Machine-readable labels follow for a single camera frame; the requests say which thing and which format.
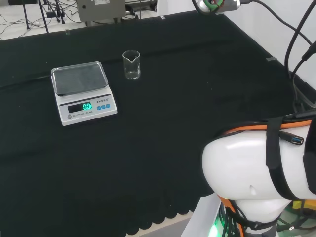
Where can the clear glass beaker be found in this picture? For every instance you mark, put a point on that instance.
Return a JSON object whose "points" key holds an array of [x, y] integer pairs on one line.
{"points": [[131, 66]]}

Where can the white electronic balance steel pan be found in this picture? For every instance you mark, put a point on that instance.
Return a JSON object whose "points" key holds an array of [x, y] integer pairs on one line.
{"points": [[84, 108]]}

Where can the black tripod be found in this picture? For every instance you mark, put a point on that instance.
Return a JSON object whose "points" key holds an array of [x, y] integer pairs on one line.
{"points": [[58, 12], [44, 21]]}

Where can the grey metal box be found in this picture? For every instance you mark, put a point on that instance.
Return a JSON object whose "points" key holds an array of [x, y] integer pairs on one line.
{"points": [[101, 10]]}

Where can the black bench cloth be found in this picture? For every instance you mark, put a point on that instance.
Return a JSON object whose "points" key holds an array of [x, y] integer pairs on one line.
{"points": [[153, 138]]}

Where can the black power adapter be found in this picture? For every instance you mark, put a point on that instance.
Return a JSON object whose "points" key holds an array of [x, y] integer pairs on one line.
{"points": [[51, 14]]}

